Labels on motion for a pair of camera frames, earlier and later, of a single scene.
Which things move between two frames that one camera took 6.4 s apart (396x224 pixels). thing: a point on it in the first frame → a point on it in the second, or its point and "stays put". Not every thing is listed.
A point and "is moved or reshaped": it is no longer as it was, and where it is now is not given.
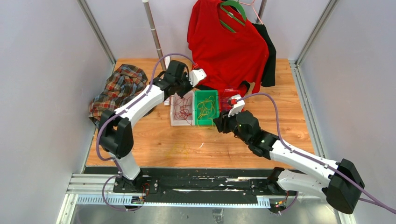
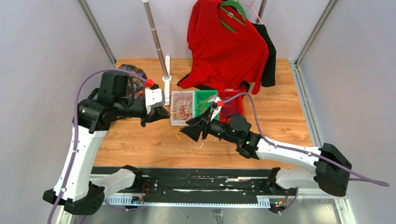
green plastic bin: x=206 y=107 stays put
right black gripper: x=222 y=122 → x=194 y=131
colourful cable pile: x=179 y=149 is moved or reshaped
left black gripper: x=186 y=78 → x=156 y=113
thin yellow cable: x=207 y=109 stays put
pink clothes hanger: x=251 y=4 stays put
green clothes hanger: x=237 y=5 stays put
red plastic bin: x=223 y=96 stays put
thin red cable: x=182 y=111 stays put
